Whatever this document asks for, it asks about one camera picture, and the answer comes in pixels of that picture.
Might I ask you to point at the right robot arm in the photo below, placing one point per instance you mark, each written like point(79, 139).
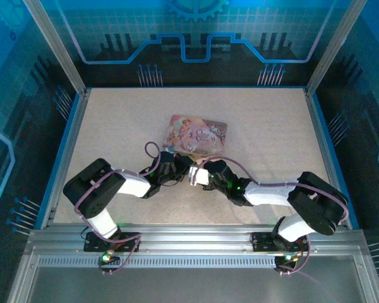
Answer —
point(312, 199)

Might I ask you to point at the blue table edge trim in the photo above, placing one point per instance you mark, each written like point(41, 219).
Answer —
point(334, 158)
point(58, 158)

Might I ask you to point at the aluminium side frame rail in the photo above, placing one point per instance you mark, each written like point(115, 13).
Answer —
point(68, 158)
point(327, 158)

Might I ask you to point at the aluminium frame post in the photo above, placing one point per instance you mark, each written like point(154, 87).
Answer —
point(55, 44)
point(331, 44)

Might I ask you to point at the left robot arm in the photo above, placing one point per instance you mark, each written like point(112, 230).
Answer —
point(98, 195)

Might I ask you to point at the aluminium front frame rail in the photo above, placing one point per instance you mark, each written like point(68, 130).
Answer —
point(189, 240)

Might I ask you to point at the small lit controller board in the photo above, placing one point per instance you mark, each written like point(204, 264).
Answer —
point(107, 259)
point(287, 259)

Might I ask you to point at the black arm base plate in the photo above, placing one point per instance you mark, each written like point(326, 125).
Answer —
point(262, 241)
point(128, 241)

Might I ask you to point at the pink fairy storybook tin box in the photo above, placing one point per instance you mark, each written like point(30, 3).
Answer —
point(196, 134)

